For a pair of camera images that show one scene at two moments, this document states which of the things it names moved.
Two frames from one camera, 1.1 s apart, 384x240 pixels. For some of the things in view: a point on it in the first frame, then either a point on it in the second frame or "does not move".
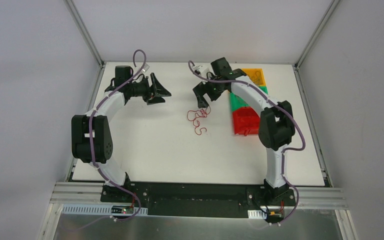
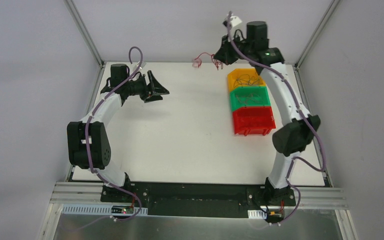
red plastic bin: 246,121 does not move
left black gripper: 151,88 does not move
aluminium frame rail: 90,192 does not move
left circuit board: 122,209 does not move
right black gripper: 204,91 -> 224,52
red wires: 192,115 -> 197,62
